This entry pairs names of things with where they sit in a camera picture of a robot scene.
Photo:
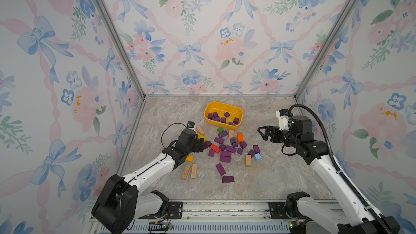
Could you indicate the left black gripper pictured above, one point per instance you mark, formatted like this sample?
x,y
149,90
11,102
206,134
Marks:
x,y
197,143

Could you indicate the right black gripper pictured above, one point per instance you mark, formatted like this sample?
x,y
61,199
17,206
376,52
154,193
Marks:
x,y
274,135

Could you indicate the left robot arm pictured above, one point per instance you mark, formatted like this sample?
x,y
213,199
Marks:
x,y
121,200

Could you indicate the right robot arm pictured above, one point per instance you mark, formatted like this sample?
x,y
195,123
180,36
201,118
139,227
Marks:
x,y
360,215

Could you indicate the yellow plastic storage bin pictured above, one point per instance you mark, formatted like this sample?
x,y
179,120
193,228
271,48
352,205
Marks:
x,y
221,108

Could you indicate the yellow long brick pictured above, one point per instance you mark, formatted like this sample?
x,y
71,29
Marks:
x,y
200,136

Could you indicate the orange-yellow brick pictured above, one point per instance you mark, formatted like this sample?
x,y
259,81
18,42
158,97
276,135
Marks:
x,y
189,159

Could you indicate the natural wood brick top left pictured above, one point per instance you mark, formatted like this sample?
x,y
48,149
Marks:
x,y
200,130

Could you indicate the red flat brick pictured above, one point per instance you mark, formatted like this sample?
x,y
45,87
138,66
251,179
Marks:
x,y
215,148

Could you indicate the light blue cube brick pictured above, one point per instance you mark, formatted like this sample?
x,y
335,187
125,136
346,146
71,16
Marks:
x,y
257,156

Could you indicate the natural wood long brick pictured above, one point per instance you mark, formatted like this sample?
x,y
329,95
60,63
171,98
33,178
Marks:
x,y
186,172
194,171

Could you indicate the purple long brick top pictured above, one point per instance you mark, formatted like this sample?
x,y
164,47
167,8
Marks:
x,y
223,134

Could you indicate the natural wood brick right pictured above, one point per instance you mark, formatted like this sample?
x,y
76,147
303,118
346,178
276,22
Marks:
x,y
248,160

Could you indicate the natural wood long brick left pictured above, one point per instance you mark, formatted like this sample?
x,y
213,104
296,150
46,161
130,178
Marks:
x,y
186,172

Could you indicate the orange brick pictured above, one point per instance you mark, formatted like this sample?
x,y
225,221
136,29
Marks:
x,y
240,138

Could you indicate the purple large block centre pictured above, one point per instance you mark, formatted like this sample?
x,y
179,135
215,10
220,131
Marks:
x,y
225,157

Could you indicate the purple brick centre slanted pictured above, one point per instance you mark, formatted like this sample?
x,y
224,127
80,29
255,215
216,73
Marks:
x,y
231,149

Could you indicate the purple long brick bottom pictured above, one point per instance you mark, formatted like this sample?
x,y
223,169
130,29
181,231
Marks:
x,y
220,169

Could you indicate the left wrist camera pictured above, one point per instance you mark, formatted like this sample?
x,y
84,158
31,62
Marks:
x,y
191,125

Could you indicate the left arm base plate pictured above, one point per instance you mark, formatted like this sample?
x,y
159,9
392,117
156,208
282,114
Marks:
x,y
169,210

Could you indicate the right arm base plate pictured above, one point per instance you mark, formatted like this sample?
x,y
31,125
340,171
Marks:
x,y
277,210

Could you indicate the aluminium mounting rail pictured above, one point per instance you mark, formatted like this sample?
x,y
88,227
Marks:
x,y
226,217

